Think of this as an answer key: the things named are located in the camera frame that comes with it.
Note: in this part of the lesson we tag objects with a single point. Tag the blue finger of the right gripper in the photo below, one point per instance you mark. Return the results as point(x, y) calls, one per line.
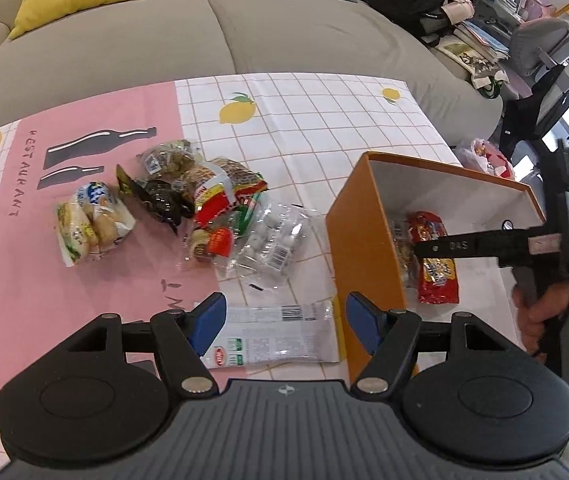
point(487, 244)

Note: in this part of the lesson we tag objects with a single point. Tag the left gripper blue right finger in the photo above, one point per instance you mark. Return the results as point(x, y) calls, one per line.
point(366, 320)

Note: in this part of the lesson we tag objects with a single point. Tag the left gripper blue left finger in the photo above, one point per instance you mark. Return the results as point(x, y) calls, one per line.
point(205, 322)

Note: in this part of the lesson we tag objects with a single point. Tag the grey white packet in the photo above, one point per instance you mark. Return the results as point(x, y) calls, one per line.
point(270, 334)

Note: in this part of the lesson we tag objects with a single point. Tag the red chips bag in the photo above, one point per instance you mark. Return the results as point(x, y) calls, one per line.
point(437, 279)

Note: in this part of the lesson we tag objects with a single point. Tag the clear bag white candies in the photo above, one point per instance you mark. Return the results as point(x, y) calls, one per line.
point(265, 254)

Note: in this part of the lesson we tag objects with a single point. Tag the dark black snack packet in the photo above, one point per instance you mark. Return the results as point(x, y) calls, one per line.
point(158, 198)

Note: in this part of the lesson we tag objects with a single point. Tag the red yellow snack bag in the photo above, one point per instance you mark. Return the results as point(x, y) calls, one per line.
point(217, 185)

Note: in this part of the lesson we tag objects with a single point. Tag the white bread snack bag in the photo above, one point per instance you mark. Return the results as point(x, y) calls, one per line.
point(91, 222)

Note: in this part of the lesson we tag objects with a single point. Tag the beige cracker packet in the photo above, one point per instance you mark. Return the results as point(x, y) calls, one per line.
point(408, 264)

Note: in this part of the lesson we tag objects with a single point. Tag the small red brown snack packet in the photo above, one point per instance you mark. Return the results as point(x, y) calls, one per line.
point(208, 244)

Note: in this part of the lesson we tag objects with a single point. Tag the green sausage stick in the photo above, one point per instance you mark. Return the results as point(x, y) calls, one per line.
point(243, 214)

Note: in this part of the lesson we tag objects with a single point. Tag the orange storage box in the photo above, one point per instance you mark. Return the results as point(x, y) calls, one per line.
point(390, 201)

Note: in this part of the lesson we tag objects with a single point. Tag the pink trash bin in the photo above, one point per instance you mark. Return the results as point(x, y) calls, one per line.
point(481, 155)

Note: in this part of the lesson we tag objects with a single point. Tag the pink white lemon tablecloth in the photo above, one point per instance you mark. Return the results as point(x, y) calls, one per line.
point(300, 132)

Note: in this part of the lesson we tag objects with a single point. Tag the brown nuts clear packet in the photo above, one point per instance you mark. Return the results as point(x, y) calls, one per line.
point(170, 159)

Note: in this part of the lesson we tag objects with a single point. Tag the grey office chair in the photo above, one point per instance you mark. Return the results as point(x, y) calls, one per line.
point(539, 42)

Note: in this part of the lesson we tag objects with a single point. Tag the pile of books and clutter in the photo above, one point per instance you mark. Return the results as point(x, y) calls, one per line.
point(477, 51)

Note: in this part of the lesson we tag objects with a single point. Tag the beige grey sofa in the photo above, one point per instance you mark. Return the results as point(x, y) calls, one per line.
point(138, 42)

